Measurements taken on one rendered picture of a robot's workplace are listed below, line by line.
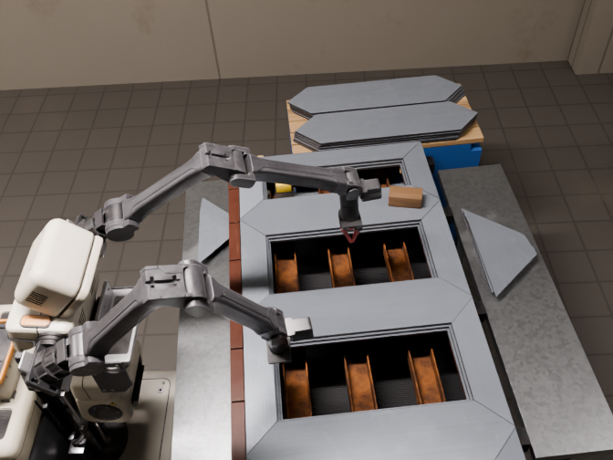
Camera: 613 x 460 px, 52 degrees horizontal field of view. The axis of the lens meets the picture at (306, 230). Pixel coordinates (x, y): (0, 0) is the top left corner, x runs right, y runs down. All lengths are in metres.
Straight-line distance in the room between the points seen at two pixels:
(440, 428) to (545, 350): 0.49
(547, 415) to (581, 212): 1.84
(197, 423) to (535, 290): 1.20
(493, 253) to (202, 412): 1.12
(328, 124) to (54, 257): 1.42
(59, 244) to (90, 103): 2.99
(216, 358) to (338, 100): 1.26
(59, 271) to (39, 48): 3.22
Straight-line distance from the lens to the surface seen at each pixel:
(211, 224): 2.51
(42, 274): 1.62
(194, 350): 2.22
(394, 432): 1.85
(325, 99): 2.83
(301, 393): 2.08
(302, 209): 2.34
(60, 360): 1.62
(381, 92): 2.87
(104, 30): 4.52
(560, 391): 2.11
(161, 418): 2.58
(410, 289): 2.10
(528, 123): 4.19
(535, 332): 2.20
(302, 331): 1.70
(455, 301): 2.09
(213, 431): 2.06
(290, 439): 1.84
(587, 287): 3.36
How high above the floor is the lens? 2.52
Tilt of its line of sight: 48 degrees down
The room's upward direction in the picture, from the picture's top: 4 degrees counter-clockwise
